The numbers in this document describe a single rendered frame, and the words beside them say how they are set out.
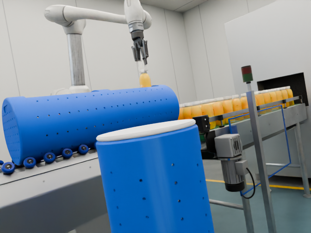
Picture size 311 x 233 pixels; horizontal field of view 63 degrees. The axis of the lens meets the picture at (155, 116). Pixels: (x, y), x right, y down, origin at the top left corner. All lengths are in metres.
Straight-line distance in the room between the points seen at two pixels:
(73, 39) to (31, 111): 1.00
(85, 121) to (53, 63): 3.23
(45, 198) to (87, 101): 0.44
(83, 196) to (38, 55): 3.31
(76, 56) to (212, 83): 4.72
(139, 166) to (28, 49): 3.79
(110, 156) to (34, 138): 0.52
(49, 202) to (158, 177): 0.64
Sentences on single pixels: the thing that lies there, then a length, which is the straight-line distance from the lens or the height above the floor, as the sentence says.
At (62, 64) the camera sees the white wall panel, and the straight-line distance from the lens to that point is 4.41.
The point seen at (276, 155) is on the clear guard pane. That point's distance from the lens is 2.21.
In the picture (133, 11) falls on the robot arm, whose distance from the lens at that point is 1.61.
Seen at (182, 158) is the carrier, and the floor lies 0.96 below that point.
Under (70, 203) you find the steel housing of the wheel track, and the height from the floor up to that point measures 0.75.
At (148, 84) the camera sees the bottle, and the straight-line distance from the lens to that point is 1.53.
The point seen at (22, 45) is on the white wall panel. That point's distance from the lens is 4.26.
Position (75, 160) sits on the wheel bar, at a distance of 1.17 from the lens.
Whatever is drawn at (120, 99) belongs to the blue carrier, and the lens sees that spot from 1.28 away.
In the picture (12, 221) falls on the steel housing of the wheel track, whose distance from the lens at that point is 1.12.
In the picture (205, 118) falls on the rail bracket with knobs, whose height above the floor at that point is 0.98.
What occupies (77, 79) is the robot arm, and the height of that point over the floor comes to 1.40.
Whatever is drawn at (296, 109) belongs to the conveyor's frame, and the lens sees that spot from 2.78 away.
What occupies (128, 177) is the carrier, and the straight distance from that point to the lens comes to 0.61.
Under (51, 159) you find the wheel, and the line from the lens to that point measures 1.13.
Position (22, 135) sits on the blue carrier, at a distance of 1.07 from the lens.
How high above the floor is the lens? 1.08
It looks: 1 degrees down
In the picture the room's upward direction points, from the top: 10 degrees counter-clockwise
